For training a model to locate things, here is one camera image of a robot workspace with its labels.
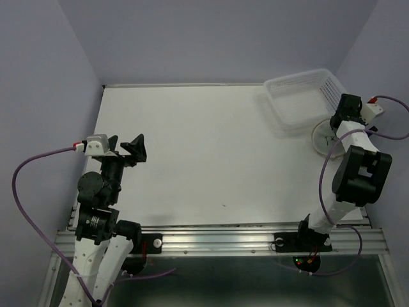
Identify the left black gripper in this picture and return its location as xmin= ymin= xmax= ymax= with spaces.
xmin=102 ymin=132 xmax=147 ymax=202

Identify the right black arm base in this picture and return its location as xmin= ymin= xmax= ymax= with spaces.
xmin=273 ymin=232 xmax=332 ymax=253

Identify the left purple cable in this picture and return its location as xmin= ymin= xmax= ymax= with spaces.
xmin=12 ymin=142 xmax=177 ymax=304

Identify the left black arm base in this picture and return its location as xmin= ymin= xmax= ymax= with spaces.
xmin=130 ymin=233 xmax=163 ymax=256

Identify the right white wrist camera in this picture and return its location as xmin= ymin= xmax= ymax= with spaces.
xmin=360 ymin=103 xmax=385 ymax=125

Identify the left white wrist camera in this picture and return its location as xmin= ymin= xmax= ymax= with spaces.
xmin=84 ymin=134 xmax=111 ymax=157

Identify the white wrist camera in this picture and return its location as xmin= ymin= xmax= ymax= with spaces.
xmin=84 ymin=134 xmax=111 ymax=157
xmin=360 ymin=103 xmax=385 ymax=125

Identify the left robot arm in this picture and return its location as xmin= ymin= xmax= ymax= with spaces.
xmin=59 ymin=134 xmax=147 ymax=306

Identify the white plastic basket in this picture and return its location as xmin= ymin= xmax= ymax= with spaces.
xmin=263 ymin=68 xmax=347 ymax=130

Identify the aluminium mounting rail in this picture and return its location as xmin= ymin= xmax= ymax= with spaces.
xmin=56 ymin=225 xmax=389 ymax=257

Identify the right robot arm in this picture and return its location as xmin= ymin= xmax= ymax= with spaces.
xmin=294 ymin=93 xmax=392 ymax=249

